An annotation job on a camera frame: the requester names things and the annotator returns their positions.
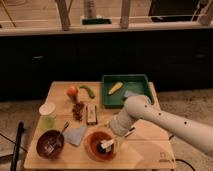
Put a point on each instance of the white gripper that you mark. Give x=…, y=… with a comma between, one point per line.
x=121, y=123

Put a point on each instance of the white black brush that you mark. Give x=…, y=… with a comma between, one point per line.
x=105, y=146

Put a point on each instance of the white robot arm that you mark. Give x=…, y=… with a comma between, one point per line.
x=138, y=107

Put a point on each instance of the red bowl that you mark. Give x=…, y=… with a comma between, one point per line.
x=93, y=146

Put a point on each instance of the dark brown bowl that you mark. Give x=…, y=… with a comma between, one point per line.
x=42, y=143

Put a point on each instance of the wooden block sponge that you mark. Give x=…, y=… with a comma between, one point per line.
x=91, y=115

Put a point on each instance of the green tray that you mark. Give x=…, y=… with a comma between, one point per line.
x=133, y=84

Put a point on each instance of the yellow corn cob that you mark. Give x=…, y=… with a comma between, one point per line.
x=115, y=87

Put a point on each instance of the bunch of red grapes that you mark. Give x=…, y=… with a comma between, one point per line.
x=77, y=110

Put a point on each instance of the grey cloth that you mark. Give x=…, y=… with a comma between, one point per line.
x=75, y=135

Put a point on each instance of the orange tomato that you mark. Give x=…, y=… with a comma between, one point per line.
x=72, y=91

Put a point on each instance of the metal fork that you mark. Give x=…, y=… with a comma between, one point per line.
x=56, y=141

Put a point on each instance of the green cup with white lid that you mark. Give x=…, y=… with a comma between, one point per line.
x=47, y=119

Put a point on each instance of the black pole stand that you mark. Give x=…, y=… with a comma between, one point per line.
x=15, y=154

